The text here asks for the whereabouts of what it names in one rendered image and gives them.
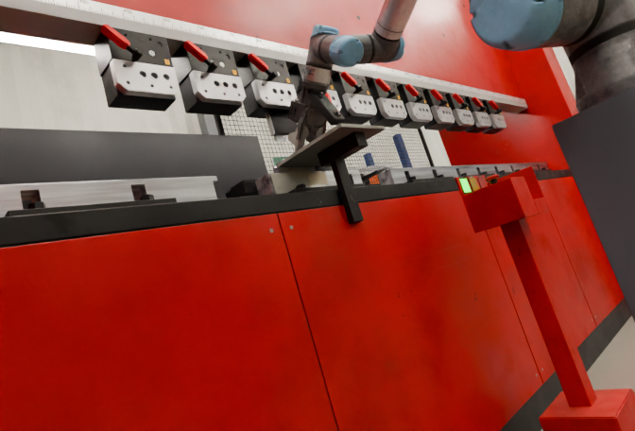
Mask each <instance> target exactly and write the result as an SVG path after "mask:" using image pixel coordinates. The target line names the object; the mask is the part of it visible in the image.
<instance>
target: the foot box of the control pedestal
mask: <svg viewBox="0 0 635 431"><path fill-rule="evenodd" d="M594 393H595V395H596V400H595V401H594V403H593V404H592V406H572V407H569V404H568V402H567V399H566V397H565V394H564V391H562V392H561V393H560V394H559V395H558V396H557V398H556V399H555V400H554V401H553V402H552V403H551V404H550V405H549V406H548V407H547V408H546V410H545V411H544V412H543V413H542V414H541V416H540V417H539V420H540V423H541V427H542V430H543V431H635V394H634V392H633V390H632V389H631V388H619V389H598V390H595V391H594Z"/></svg>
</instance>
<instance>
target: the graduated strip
mask: <svg viewBox="0 0 635 431"><path fill-rule="evenodd" d="M36 1H41V2H45V3H50V4H54V5H59V6H64V7H68V8H72V9H81V10H86V11H90V12H94V13H99V14H104V15H108V16H112V17H117V18H122V19H126V20H131V21H135V22H140V23H144V24H149V25H154V26H161V27H166V28H171V29H176V30H179V31H184V32H189V33H194V34H197V35H202V36H207V37H212V38H216V39H220V40H225V41H230V42H234V43H242V44H247V45H251V46H256V47H261V48H265V49H269V50H274V51H279V52H284V53H287V54H292V55H297V56H302V57H305V58H307V55H308V50H307V49H302V48H298V47H295V46H290V45H286V44H281V43H274V42H270V41H266V40H261V39H257V38H253V37H249V36H245V35H240V34H236V33H232V32H228V31H224V30H219V29H215V28H211V27H207V26H200V25H195V24H191V23H186V22H183V21H179V20H174V19H170V18H165V17H162V16H158V15H153V14H149V13H144V12H141V11H137V10H132V9H124V8H120V7H117V6H112V5H108V4H103V3H99V2H96V1H91V0H36ZM354 67H355V68H359V69H364V70H369V71H373V72H377V73H382V74H387V75H392V76H395V77H400V78H409V79H413V80H417V81H422V82H427V83H431V84H436V85H440V86H445V87H449V88H454V89H458V90H463V91H467V92H472V93H477V94H481V95H489V96H494V97H499V98H502V99H507V100H512V101H517V102H521V103H525V104H526V102H525V99H522V98H518V97H514V96H510V95H502V94H498V93H494V92H490V91H486V90H481V89H477V88H473V87H469V86H465V85H460V84H456V83H452V82H448V81H444V80H439V79H435V78H428V77H424V76H419V75H415V74H410V73H406V72H403V71H398V70H394V69H390V68H385V67H382V66H377V65H373V64H369V63H367V64H356V65H355V66H354Z"/></svg>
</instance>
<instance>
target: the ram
mask: <svg viewBox="0 0 635 431"><path fill-rule="evenodd" d="M91 1H96V2H99V3H103V4H108V5H112V6H117V7H120V8H124V9H132V10H137V11H141V12H144V13H149V14H153V15H158V16H162V17H165V18H170V19H174V20H179V21H183V22H186V23H191V24H195V25H200V26H207V27H211V28H215V29H219V30H224V31H228V32H232V33H236V34H240V35H245V36H249V37H253V38H257V39H261V40H266V41H270V42H274V43H281V44H286V45H290V46H295V47H298V48H302V49H307V50H308V49H309V44H310V37H311V35H312V31H313V27H314V26H315V25H322V26H331V27H334V28H337V29H338V30H339V35H363V34H372V31H373V29H374V27H375V24H376V22H377V19H378V16H379V14H380V11H381V8H382V6H383V4H384V1H385V0H91ZM471 19H472V14H470V4H469V0H418V1H417V3H416V5H415V7H414V9H413V11H412V13H411V16H410V18H409V20H408V22H407V25H406V27H405V29H404V32H403V35H402V36H403V39H404V43H405V48H404V53H403V56H402V57H401V58H400V59H399V60H396V61H392V62H388V63H382V62H379V63H370V64H373V65H377V66H382V67H385V68H390V69H394V70H398V71H403V72H406V73H410V74H415V75H419V76H424V77H428V78H435V79H439V80H444V81H448V82H452V83H456V84H460V85H465V86H469V87H473V88H477V89H481V90H486V91H490V92H494V93H498V94H502V95H510V96H514V97H518V98H522V99H524V97H523V93H522V91H521V89H520V86H519V84H518V81H517V79H516V78H515V75H514V73H513V70H512V68H511V66H510V63H509V61H508V58H507V56H506V52H505V50H502V49H497V48H494V47H491V46H489V45H487V44H486V43H484V42H483V41H482V40H481V39H480V38H479V37H478V36H477V34H476V33H475V31H474V29H473V27H472V22H471ZM105 24H107V25H109V26H111V27H115V28H121V29H125V30H130V31H135V32H140V33H145V34H150V35H155V36H160V37H165V38H166V40H167V44H168V48H169V52H170V56H171V57H172V56H173V55H174V54H175V53H176V51H177V50H178V49H179V48H180V46H181V45H182V44H183V43H184V42H186V41H191V42H192V43H198V44H203V45H208V46H213V47H218V48H223V49H228V50H231V51H232V53H233V56H234V59H235V63H237V62H239V61H240V60H241V59H242V58H243V57H244V56H245V55H246V54H250V53H254V54H255V55H257V56H262V57H267V58H272V59H277V60H285V63H286V66H287V69H288V70H289V69H290V68H292V67H293V66H294V65H295V64H296V63H300V64H306V60H307V58H305V57H302V56H297V55H292V54H287V53H284V52H279V51H274V50H269V49H265V48H261V47H256V46H251V45H247V44H242V43H234V42H230V41H225V40H220V39H216V38H212V37H207V36H202V35H197V34H194V33H189V32H184V31H179V30H176V29H171V28H166V27H161V26H154V25H149V24H144V23H140V22H135V21H131V20H126V19H122V18H117V17H112V16H108V15H104V14H99V13H94V12H90V11H86V10H81V9H72V8H68V7H64V6H59V5H54V4H50V3H45V2H41V1H36V0H0V30H4V31H10V32H16V33H22V34H27V35H33V36H40V37H45V38H51V39H57V40H63V41H69V42H75V43H86V44H91V45H94V43H95V42H96V40H97V38H98V36H99V35H100V33H101V27H102V26H103V25H105ZM331 71H332V73H331V76H332V75H334V74H335V73H336V72H338V71H340V72H344V71H346V72H347V73H350V74H355V75H359V76H364V77H365V79H366V81H369V80H370V79H372V78H381V79H383V80H388V81H393V82H395V83H396V86H399V85H400V84H402V83H403V84H411V85H413V86H418V87H421V89H422V90H423V91H424V90H425V89H427V88H428V89H436V90H438V91H442V92H444V94H448V93H452V94H455V93H457V94H458V95H464V97H467V96H471V97H476V98H481V100H482V101H483V100H485V99H486V100H493V101H496V102H497V104H498V107H499V109H500V110H501V109H502V110H503V112H513V113H518V112H521V111H523V110H526V109H528V107H527V104H525V103H521V102H517V101H512V100H507V99H502V98H499V97H494V96H489V95H481V94H477V93H472V92H467V91H463V90H458V89H454V88H449V87H445V86H440V85H436V84H431V83H427V82H422V81H417V80H413V79H409V78H400V77H395V76H392V75H387V74H382V73H377V72H373V71H369V70H364V69H359V68H355V67H340V66H338V65H333V69H332V70H331Z"/></svg>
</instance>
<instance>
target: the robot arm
mask: <svg viewBox="0 0 635 431"><path fill-rule="evenodd" d="M417 1H418V0H385V1H384V4H383V6H382V8H381V11H380V14H379V16H378V19H377V22H376V24H375V27H374V29H373V31H372V34H363V35H339V30H338V29H337V28H334V27H331V26H322V25H315V26H314V27H313V31H312V35H311V37H310V44H309V49H308V55H307V60H306V64H305V70H304V76H303V79H304V80H305V81H299V85H298V86H301V89H300V98H299V99H298V100H296V99H295V101H291V102H290V108H289V113H288V119H290V120H292V121H293V122H296V123H298V126H297V129H296V131H295V132H292V133H289V135H288V141H290V142H291V143H292V144H293V145H294V146H295V152H296V151H298V150H299V149H301V148H302V147H303V146H304V142H305V139H306V141H307V142H308V143H311V142H312V141H314V140H315V139H317V138H318V137H319V136H321V135H322V134H324V133H325V131H326V126H327V124H326V120H327V121H328V122H329V124H330V125H331V126H337V125H338V124H340V123H344V122H345V118H344V116H343V115H342V114H341V113H340V112H339V110H338V109H337V108H336V107H335V105H334V104H333V103H332V102H331V101H330V99H329V98H328V97H327V96H326V95H325V94H321V90H323V91H327V89H328V86H327V85H329V83H330V78H331V73H332V71H331V70H332V69H333V65H338V66H340V67H354V66H355V65H356V64H367V63H379V62H382V63H388V62H392V61H396V60H399V59H400V58H401V57H402V56H403V53H404V48H405V43H404V39H403V36H402V35H403V32H404V29H405V27H406V25H407V22H408V20H409V18H410V16H411V13H412V11H413V9H414V7H415V5H416V3H417ZM469 4H470V14H472V19H471V22H472V27H473V29H474V31H475V33H476V34H477V36H478V37H479V38H480V39H481V40H482V41H483V42H484V43H486V44H487V45H489V46H491V47H494V48H497V49H502V50H508V51H525V50H529V49H535V48H548V47H563V49H564V51H565V53H566V55H567V58H568V60H569V62H570V63H571V65H572V68H573V70H574V73H575V104H576V109H577V111H578V112H583V111H585V110H587V109H588V108H590V107H592V106H594V105H597V104H599V103H601V102H603V101H605V100H607V99H609V98H611V97H613V96H616V95H618V94H620V93H622V92H624V91H626V90H628V89H630V88H633V87H635V0H469ZM308 65H309V66H308ZM326 69H327V70H326ZM291 106H292V108H291ZM307 127H309V128H311V132H310V133H309V130H308V128H307Z"/></svg>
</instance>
